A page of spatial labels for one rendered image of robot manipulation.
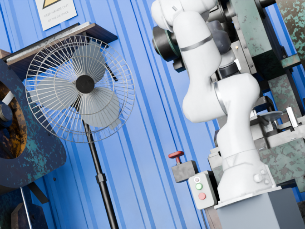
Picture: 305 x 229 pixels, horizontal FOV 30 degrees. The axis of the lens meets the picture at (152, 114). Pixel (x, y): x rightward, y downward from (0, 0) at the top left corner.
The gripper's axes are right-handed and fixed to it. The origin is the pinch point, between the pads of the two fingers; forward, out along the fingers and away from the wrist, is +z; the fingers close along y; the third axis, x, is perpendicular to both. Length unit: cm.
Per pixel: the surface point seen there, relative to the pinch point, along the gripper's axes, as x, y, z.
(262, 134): 3.9, 2.4, 13.1
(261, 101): 19.9, 5.6, 3.4
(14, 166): 42, -132, -3
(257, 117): -4.8, 4.1, 3.4
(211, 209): -16.3, -25.3, 30.1
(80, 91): 42, -79, -28
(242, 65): 26.7, 3.1, -13.4
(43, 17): 190, -141, -76
